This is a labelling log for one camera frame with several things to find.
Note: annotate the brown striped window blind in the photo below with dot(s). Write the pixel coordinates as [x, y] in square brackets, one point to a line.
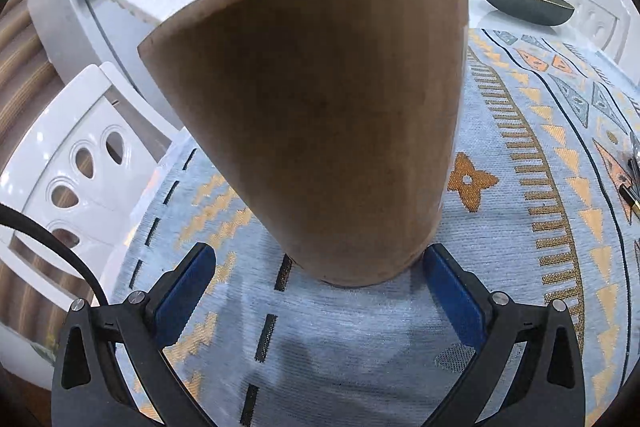
[20, 57]

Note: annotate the brown cylindrical utensil holder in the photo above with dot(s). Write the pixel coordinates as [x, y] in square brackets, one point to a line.
[310, 107]

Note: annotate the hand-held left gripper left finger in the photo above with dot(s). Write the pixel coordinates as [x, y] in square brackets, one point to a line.
[185, 292]

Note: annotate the bundle of black chopsticks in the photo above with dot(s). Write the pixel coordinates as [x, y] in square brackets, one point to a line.
[629, 202]

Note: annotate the white fridge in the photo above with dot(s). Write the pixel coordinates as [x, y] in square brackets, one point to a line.
[55, 22]

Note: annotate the blue patterned table mat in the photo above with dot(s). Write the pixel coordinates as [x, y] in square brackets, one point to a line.
[350, 347]

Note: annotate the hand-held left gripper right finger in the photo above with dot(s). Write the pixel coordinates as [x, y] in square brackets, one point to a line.
[455, 297]

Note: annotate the dark green bowl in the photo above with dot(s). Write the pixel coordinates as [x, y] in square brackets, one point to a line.
[522, 2]

